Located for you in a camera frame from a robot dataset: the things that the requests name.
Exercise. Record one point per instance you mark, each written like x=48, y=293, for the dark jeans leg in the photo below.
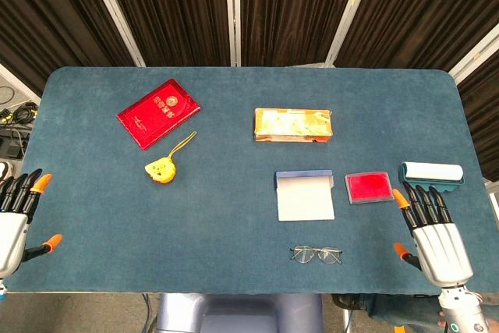
x=397, y=311

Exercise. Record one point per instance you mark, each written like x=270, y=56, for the white and blue glasses case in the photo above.
x=306, y=204

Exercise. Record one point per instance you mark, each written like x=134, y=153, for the white partition frame bar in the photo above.
x=233, y=13
x=473, y=55
x=15, y=82
x=351, y=9
x=114, y=9

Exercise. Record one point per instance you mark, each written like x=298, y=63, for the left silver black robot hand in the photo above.
x=11, y=231

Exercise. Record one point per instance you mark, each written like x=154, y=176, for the black shoe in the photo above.
x=347, y=302

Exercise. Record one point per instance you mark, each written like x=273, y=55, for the teal lint roller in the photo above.
x=432, y=172

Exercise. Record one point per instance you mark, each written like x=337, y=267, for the red certificate book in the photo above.
x=158, y=114

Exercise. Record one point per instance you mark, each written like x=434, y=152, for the purple-grey robot base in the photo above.
x=234, y=313

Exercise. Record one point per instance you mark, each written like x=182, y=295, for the wire frame eyeglasses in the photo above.
x=302, y=253

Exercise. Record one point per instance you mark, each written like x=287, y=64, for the golden rectangular box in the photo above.
x=292, y=122

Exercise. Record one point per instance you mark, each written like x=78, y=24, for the dark brown curtain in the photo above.
x=292, y=9
x=421, y=9
x=485, y=114
x=47, y=17
x=171, y=9

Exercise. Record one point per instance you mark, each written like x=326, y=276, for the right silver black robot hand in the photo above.
x=440, y=255

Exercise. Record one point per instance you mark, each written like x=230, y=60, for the blue felt table mat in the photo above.
x=218, y=212

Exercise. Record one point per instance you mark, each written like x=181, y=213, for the red ink stamp pad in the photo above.
x=369, y=186

